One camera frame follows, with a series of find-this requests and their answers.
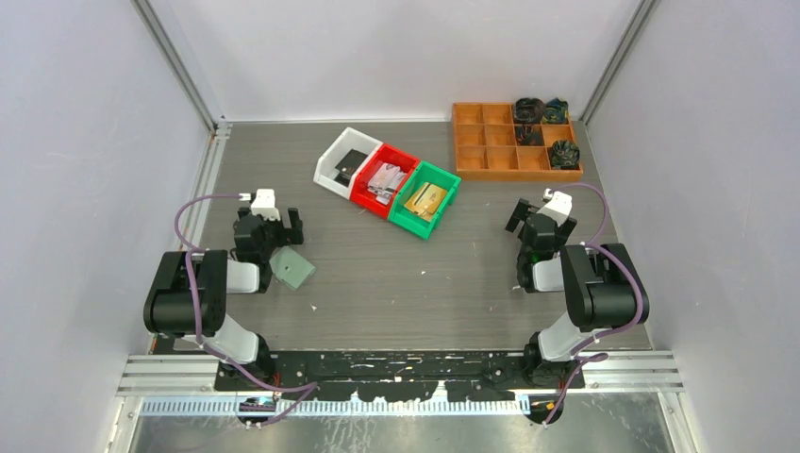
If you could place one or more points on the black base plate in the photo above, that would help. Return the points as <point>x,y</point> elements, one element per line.
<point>401,376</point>

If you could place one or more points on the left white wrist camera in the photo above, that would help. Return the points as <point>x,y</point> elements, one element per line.
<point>262,202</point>

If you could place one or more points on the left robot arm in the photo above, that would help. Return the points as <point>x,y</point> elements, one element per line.
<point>187,298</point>

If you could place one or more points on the green rolled cloth bottom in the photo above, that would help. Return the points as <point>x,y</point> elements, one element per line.
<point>564,155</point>

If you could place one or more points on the green card holder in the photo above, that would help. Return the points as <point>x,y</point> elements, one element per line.
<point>290,268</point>

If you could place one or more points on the green rolled cloth top-right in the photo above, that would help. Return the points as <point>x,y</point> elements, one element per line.
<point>556,112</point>

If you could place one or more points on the gold cards stack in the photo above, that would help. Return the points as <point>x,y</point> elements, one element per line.
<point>425,202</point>

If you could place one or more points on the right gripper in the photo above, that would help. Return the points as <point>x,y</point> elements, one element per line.
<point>523,209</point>

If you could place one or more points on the dark rolled cloth middle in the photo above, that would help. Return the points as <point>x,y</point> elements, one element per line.
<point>528,135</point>

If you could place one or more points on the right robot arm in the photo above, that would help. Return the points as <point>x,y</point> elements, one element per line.
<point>600,284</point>

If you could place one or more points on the black VIP cards stack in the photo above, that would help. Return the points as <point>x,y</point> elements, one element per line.
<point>348,165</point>

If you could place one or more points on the wooden compartment tray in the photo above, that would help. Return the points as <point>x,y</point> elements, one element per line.
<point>485,147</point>

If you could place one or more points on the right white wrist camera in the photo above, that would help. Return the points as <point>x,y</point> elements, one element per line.
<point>557,206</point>

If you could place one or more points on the silver cards stack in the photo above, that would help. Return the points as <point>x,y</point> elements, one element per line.
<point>385,182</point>

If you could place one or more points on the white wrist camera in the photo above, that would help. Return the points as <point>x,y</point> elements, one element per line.
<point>557,206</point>
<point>262,202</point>

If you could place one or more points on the white plastic bin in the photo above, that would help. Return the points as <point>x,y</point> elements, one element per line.
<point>350,138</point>

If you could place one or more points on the dark rolled cloth top-left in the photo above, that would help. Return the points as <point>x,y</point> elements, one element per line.
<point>528,110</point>

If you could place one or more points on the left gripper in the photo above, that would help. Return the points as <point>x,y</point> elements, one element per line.
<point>292,235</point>

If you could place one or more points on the red plastic bin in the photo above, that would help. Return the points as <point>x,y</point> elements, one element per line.
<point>385,154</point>

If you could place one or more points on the green plastic bin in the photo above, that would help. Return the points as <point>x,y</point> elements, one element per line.
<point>425,172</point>

